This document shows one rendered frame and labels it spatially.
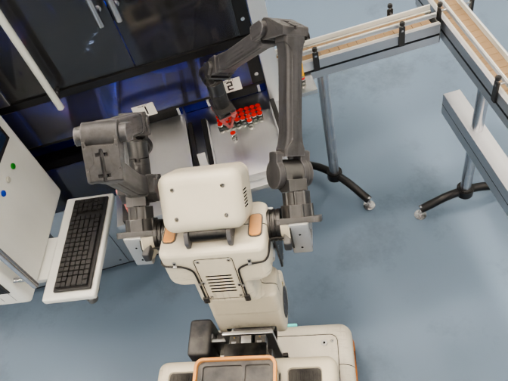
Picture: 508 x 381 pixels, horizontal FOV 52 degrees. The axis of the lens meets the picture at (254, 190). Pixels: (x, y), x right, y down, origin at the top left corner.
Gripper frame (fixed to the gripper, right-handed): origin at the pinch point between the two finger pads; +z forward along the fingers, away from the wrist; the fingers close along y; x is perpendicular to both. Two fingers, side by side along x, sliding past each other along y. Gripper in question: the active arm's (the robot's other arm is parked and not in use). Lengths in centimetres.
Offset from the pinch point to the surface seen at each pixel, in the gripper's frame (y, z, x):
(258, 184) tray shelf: -22.6, 11.8, 1.1
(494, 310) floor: -73, 101, -72
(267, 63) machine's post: 10.6, -8.0, -23.5
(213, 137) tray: 7.9, 10.8, 5.8
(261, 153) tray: -10.3, 11.3, -6.2
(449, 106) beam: -4, 45, -98
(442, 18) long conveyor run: 6, 5, -98
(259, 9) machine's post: 9.7, -30.8, -24.7
